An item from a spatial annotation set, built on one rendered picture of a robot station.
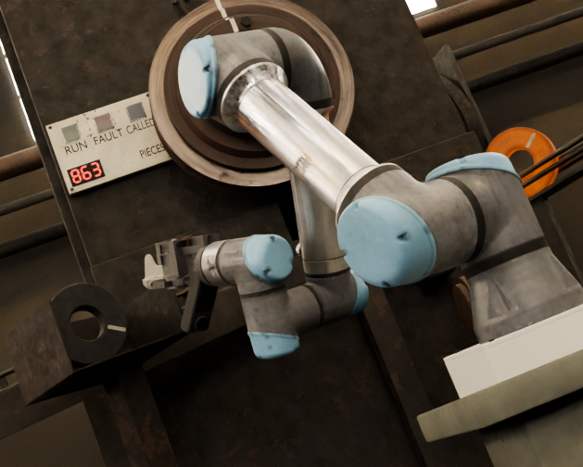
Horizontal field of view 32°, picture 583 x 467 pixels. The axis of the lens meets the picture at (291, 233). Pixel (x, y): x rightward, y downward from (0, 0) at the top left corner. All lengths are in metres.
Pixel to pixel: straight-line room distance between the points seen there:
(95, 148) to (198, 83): 0.97
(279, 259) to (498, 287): 0.39
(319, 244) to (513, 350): 0.47
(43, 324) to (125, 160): 0.67
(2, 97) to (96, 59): 6.56
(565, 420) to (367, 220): 0.33
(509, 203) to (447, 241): 0.12
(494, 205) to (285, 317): 0.43
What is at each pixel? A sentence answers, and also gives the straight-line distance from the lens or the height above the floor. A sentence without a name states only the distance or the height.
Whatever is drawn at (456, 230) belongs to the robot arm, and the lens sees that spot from 1.26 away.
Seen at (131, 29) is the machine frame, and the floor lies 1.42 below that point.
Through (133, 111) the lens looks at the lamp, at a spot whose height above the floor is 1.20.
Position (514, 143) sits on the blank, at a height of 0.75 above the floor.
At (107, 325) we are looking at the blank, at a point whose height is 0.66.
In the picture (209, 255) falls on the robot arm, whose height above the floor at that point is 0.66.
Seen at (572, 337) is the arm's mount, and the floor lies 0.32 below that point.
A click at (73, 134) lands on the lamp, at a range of 2.45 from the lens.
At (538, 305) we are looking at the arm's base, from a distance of 1.30.
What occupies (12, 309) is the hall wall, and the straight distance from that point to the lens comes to 8.55.
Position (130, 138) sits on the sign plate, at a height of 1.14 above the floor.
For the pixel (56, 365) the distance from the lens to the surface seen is 1.85.
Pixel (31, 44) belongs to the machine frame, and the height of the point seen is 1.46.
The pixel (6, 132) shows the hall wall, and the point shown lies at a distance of 8.97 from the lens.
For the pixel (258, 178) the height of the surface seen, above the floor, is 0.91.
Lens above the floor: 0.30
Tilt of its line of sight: 12 degrees up
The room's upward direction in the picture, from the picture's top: 22 degrees counter-clockwise
